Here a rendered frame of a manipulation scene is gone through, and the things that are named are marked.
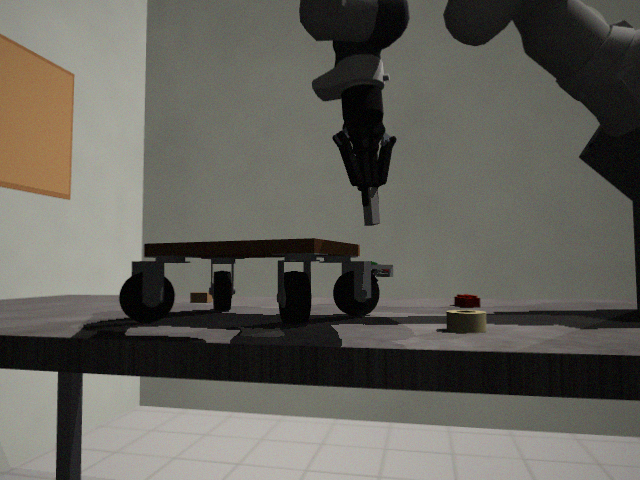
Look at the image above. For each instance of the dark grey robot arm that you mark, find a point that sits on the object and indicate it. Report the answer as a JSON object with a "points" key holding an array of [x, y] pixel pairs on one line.
{"points": [[595, 63]]}

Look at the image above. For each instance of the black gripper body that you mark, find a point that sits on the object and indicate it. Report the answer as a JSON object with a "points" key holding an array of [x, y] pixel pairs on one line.
{"points": [[362, 105]]}

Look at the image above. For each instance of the red toy building brick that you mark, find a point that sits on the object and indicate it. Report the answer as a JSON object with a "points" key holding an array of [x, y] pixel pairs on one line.
{"points": [[467, 301]]}

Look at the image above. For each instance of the tan rectangular block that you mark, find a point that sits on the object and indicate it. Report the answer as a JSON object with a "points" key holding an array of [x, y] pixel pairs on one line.
{"points": [[200, 297]]}

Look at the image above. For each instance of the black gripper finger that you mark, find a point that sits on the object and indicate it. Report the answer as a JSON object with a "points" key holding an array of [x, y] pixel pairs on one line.
{"points": [[379, 165], [359, 176]]}

